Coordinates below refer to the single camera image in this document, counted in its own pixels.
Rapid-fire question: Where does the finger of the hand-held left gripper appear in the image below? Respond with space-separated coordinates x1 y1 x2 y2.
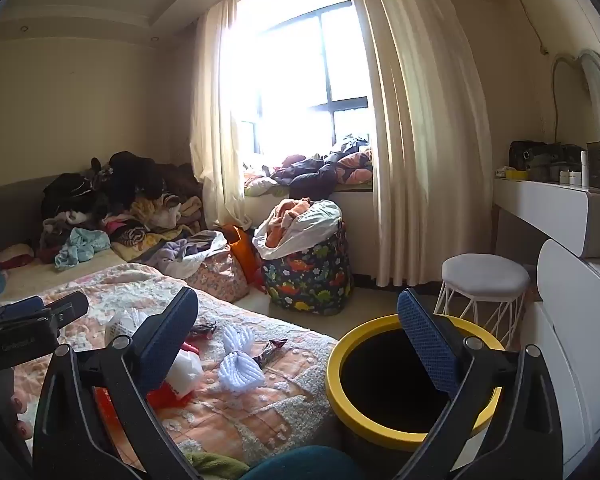
0 296 45 325
42 290 89 333

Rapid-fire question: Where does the silver-framed mirror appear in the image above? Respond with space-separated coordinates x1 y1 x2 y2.
550 49 600 132

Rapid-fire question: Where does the peach patterned blanket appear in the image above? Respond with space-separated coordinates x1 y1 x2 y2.
0 262 341 468

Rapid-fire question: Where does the narrow cream curtain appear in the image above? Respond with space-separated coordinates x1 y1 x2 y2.
189 0 255 232

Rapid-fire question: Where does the white cloth on floral bag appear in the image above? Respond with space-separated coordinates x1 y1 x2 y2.
167 230 229 278

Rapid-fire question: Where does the yellow-rimmed black trash bin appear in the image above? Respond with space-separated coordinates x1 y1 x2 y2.
326 314 505 453

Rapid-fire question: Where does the white dressing table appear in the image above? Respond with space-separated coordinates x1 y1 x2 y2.
493 177 600 261

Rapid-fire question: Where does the person's left hand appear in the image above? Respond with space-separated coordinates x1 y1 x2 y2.
7 392 35 443

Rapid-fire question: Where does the green plush cloth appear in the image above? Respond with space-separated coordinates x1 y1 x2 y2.
184 452 251 480

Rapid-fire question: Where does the dark brown snack wrapper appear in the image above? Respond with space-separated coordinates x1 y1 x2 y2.
253 338 289 367

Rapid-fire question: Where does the white foam fruit net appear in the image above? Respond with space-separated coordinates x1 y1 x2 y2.
218 324 264 392

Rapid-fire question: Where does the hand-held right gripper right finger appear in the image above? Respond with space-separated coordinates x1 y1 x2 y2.
395 287 565 480

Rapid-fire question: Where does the black-framed window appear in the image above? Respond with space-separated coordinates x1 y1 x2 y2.
234 1 377 161

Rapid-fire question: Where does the black bag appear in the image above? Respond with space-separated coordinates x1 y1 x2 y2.
508 140 587 182

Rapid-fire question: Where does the white drawer cabinet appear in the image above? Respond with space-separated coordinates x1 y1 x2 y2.
522 239 600 471

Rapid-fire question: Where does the white paper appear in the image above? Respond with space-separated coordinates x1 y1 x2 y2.
105 308 154 344

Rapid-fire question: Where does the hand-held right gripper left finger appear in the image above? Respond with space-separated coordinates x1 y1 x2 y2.
32 286 201 480

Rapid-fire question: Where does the teal plush cloth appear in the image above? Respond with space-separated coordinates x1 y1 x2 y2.
239 446 383 480

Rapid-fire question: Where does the dinosaur print laundry bag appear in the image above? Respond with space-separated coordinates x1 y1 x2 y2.
260 230 354 317

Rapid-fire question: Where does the floral fabric storage bag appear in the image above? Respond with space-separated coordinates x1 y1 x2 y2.
184 249 251 305

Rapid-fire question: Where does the white wire-leg stool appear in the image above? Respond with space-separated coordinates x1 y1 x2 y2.
434 253 532 352

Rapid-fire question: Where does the white bag of orange clothes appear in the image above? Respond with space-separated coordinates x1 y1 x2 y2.
252 198 344 262

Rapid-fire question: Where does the wide cream curtain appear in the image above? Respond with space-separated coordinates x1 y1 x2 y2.
340 0 497 287

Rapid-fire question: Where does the pile of clothes on windowsill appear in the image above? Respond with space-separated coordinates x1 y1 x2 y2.
242 134 377 199

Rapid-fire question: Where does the orange shopping bag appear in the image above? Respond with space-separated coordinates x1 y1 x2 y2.
224 225 267 292

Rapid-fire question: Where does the light blue garment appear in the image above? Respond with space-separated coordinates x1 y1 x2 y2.
54 227 112 272

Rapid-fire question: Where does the pile of clothes on bed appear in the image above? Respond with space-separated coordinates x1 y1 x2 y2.
39 150 204 267

